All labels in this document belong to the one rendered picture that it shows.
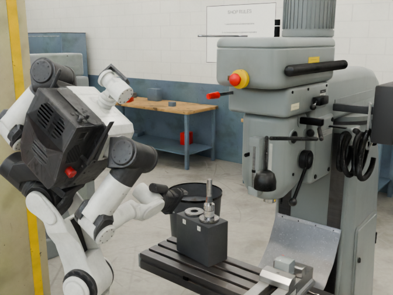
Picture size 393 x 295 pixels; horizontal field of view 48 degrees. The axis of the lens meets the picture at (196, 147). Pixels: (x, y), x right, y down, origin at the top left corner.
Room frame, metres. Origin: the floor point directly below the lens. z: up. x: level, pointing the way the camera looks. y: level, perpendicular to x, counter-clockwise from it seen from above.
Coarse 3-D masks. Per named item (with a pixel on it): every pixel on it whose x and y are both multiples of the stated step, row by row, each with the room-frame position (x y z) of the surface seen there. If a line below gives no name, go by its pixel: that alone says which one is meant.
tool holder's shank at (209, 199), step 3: (207, 180) 1.82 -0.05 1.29; (210, 180) 1.81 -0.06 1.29; (207, 183) 1.82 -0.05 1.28; (210, 183) 1.81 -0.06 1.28; (207, 186) 1.82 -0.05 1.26; (210, 186) 1.81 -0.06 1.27; (207, 189) 1.82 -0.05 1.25; (210, 189) 1.81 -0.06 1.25; (207, 192) 1.82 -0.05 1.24; (210, 192) 1.81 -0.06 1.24; (207, 195) 1.82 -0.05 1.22; (210, 195) 1.81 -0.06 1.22; (207, 198) 1.82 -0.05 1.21; (210, 198) 1.81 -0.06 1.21; (207, 201) 1.81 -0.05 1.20; (210, 201) 1.81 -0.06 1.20
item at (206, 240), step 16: (192, 208) 1.93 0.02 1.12; (192, 224) 1.82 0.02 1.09; (208, 224) 1.78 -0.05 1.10; (224, 224) 1.80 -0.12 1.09; (192, 240) 1.82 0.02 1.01; (208, 240) 1.74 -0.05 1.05; (224, 240) 1.80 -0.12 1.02; (192, 256) 1.82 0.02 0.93; (208, 256) 1.74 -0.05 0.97; (224, 256) 1.80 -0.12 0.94
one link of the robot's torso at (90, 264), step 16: (32, 192) 1.50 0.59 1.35; (32, 208) 1.49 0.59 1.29; (48, 208) 1.46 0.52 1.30; (48, 224) 1.47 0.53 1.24; (64, 224) 1.45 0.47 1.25; (64, 240) 1.47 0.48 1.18; (80, 240) 1.54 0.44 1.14; (64, 256) 1.48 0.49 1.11; (80, 256) 1.46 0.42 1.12; (96, 256) 1.51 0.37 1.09; (64, 272) 1.49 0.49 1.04; (80, 272) 1.45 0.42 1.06; (96, 272) 1.47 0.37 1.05; (112, 272) 1.54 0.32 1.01; (96, 288) 1.44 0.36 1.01
